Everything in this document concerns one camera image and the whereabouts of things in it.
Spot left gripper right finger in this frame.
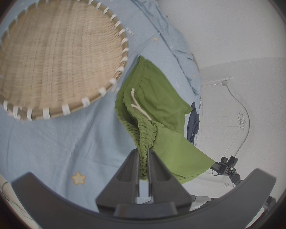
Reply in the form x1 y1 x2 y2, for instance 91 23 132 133
148 150 192 210

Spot round woven basket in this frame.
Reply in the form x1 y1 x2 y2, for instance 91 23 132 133
0 0 129 121

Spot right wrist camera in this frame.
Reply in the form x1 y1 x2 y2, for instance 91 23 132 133
220 155 239 168

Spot pale blue quilt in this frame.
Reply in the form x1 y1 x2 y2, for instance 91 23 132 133
114 0 202 95

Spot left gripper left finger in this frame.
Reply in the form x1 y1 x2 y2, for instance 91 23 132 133
96 149 140 211

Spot green shorts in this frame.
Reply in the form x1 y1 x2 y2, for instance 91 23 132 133
114 56 215 185

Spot bed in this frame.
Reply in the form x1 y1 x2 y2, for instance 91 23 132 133
0 0 254 212

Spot dark blue T-shirt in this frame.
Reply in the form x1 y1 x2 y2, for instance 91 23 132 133
186 102 201 144

